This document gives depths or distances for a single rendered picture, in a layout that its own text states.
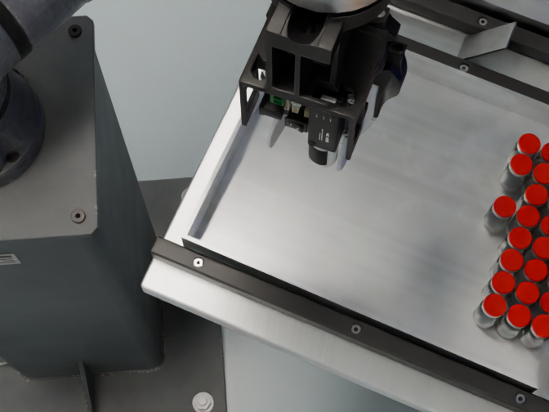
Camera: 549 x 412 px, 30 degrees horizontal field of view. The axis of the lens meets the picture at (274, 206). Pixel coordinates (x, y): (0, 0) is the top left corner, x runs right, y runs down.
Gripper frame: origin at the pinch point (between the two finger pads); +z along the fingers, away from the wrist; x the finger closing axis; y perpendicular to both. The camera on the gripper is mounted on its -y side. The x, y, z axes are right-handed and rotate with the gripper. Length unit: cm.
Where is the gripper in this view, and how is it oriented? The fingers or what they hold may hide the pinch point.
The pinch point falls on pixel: (328, 116)
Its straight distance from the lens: 73.3
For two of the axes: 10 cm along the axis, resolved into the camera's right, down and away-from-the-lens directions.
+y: -3.5, 8.5, -3.9
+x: 9.3, 3.2, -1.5
